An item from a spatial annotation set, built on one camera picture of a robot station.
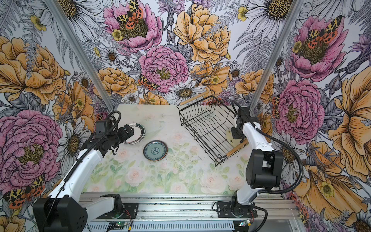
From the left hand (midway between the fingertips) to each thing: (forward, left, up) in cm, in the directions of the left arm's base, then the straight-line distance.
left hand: (128, 137), depth 82 cm
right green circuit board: (-39, -59, -18) cm, 73 cm away
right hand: (+2, -65, -5) cm, 65 cm away
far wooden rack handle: (+46, -34, -14) cm, 58 cm away
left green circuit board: (-38, -1, -17) cm, 42 cm away
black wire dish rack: (+22, -49, -15) cm, 56 cm away
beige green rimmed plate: (+6, -63, -15) cm, 65 cm away
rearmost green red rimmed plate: (+12, 0, -14) cm, 19 cm away
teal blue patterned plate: (0, -12, -16) cm, 20 cm away
